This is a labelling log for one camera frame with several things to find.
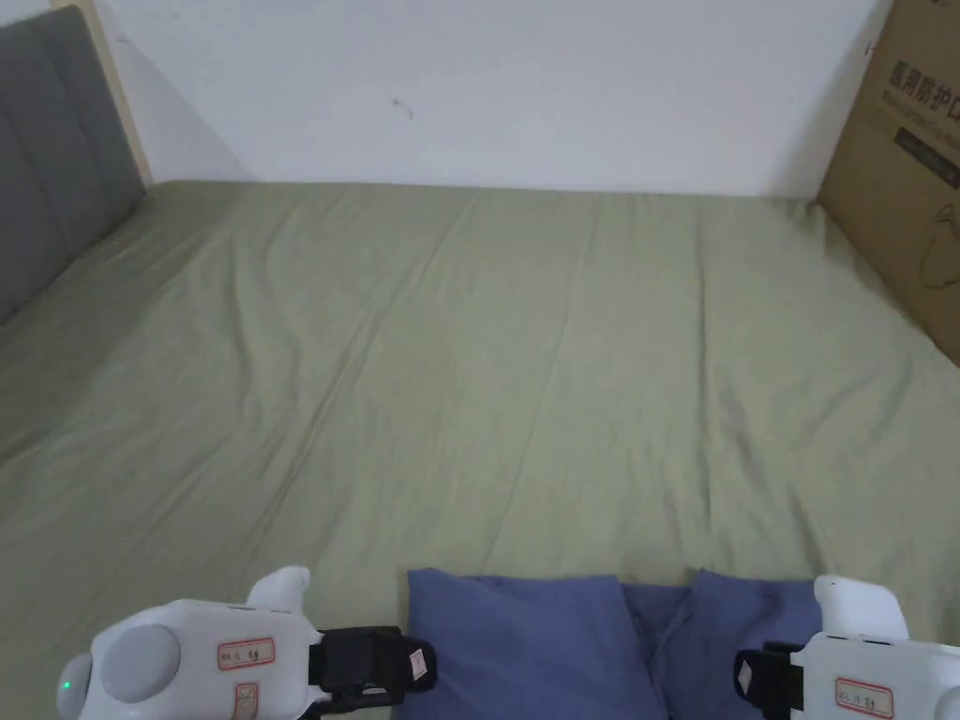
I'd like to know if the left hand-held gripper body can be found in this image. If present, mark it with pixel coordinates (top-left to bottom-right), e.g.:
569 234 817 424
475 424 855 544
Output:
57 565 403 720

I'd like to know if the brown cardboard carton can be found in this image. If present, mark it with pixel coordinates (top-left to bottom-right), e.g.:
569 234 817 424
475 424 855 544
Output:
816 0 960 370

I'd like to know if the grey padded headboard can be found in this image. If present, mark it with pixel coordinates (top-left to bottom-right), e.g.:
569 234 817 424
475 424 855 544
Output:
0 3 155 325

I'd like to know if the bed with pale green sheet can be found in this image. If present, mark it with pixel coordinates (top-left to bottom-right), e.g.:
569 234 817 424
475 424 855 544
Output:
0 178 960 720

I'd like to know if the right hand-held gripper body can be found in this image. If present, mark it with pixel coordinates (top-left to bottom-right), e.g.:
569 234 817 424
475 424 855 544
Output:
763 573 960 720

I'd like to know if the blue shirt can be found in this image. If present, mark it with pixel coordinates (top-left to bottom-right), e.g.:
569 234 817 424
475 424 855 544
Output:
406 566 820 720

